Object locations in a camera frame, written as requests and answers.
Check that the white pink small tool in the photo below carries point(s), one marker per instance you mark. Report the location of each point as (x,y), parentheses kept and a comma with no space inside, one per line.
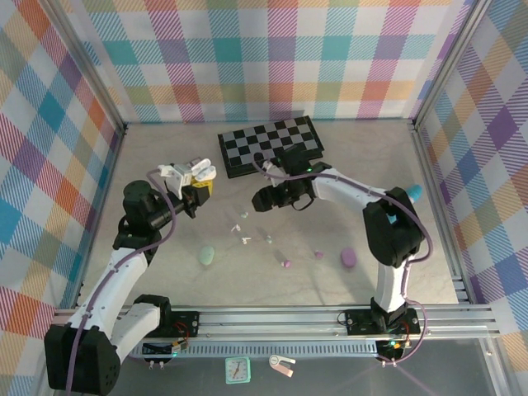
(275,361)

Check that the perforated metal strip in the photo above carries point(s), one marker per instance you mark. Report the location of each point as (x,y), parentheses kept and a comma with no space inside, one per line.
(268,350)

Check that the aluminium frame post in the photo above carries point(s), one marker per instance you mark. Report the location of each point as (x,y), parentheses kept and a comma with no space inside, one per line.
(88,70)
(447,62)

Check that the purple earbud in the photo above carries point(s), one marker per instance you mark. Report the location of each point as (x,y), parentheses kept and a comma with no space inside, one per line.
(318,254)
(285,262)

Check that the purple earbud charging case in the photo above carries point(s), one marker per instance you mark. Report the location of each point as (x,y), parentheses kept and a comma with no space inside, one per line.
(348,257)

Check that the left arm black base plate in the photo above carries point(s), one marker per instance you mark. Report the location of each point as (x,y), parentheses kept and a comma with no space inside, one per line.
(187,319)

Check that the black silver chessboard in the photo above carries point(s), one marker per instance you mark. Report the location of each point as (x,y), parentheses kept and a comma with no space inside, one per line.
(247,140)

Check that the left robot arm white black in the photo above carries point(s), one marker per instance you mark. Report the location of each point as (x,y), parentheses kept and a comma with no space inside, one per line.
(103,288)

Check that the left controller board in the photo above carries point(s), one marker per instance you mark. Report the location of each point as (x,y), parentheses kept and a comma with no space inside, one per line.
(156,350)

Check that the teal square clock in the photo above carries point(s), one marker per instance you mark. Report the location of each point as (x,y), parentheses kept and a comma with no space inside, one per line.
(237,369)

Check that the right controller board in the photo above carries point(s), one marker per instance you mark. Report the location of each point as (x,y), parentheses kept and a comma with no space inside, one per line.
(392,348)

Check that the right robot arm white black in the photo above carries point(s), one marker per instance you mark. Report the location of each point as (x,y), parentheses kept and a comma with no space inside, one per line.
(342,187)

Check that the aluminium side rail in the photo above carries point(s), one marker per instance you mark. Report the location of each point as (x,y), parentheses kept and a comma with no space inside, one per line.
(431,165)
(112,173)

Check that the teal blue cylinder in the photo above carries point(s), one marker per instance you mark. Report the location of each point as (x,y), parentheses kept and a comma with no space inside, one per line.
(416,193)

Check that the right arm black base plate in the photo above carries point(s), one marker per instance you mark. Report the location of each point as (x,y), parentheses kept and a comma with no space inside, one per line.
(359,321)

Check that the controller board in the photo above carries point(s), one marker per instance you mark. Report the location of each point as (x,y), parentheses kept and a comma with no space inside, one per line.
(156,350)
(392,348)

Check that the white earbud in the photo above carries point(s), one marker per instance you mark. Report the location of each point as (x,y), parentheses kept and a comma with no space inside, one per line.
(246,239)
(236,227)

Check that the green earbud charging case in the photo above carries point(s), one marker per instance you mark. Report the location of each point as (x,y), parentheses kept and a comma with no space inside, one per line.
(206,255)

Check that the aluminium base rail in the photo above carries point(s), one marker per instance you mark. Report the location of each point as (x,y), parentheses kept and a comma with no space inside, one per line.
(268,323)

